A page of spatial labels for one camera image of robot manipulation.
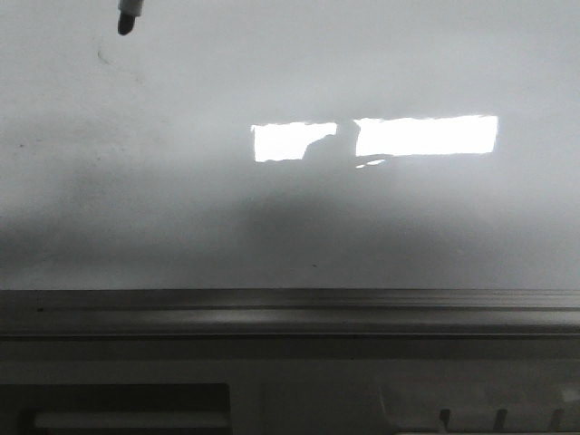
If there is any white marker pen black tip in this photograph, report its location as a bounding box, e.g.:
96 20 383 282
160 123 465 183
118 0 144 36

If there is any grey base unit with slots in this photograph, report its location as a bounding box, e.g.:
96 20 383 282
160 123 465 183
1 337 579 434

